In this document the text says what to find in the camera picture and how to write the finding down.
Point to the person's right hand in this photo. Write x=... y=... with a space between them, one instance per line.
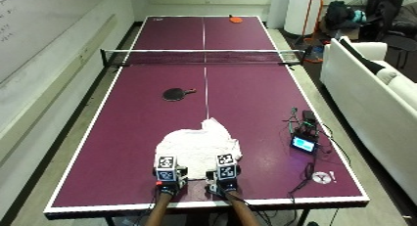
x=227 y=185

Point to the person's left hand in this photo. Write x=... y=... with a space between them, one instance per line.
x=174 y=186

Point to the white marker cube left glove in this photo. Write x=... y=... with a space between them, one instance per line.
x=167 y=167

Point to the white marker cube glove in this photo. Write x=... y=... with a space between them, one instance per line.
x=227 y=166
x=167 y=167

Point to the white marker cube right glove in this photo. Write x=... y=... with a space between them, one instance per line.
x=227 y=166

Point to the white towel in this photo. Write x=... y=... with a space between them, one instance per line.
x=198 y=144

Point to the small computer with lit screen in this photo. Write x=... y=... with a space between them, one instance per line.
x=304 y=143

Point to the black table tennis paddle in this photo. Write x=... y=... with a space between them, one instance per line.
x=174 y=93

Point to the black power box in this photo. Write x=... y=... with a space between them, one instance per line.
x=310 y=114

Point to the table tennis net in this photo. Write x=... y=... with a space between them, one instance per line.
x=204 y=57

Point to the white sofa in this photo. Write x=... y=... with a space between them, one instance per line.
x=374 y=112

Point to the orange table tennis paddle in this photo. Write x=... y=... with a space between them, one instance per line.
x=236 y=20

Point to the black cloth on sofa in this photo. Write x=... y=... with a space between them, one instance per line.
x=363 y=58

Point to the white cylinder column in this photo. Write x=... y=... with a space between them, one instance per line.
x=300 y=12

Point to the whiteboard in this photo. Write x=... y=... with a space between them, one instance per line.
x=39 y=27

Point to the black backpack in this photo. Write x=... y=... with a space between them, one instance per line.
x=340 y=14

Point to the teal bag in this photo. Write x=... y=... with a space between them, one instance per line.
x=359 y=16

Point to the black office chair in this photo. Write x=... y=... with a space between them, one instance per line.
x=391 y=20

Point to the orange metal frame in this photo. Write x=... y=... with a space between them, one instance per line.
x=312 y=30

